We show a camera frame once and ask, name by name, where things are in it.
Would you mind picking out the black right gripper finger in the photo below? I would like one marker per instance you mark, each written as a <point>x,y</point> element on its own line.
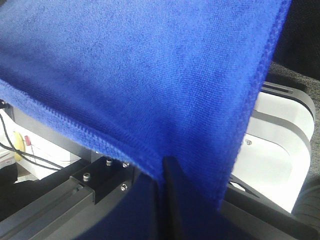
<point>179,201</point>

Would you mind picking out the blue microfibre towel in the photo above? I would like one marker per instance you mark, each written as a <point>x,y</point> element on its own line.
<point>140,80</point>

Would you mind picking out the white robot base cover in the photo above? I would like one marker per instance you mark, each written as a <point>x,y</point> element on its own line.
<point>275,154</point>

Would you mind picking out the black table cloth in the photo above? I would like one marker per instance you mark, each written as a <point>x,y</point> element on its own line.
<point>296,64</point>

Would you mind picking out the black aluminium frame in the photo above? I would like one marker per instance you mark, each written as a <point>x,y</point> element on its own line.
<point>101,202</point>

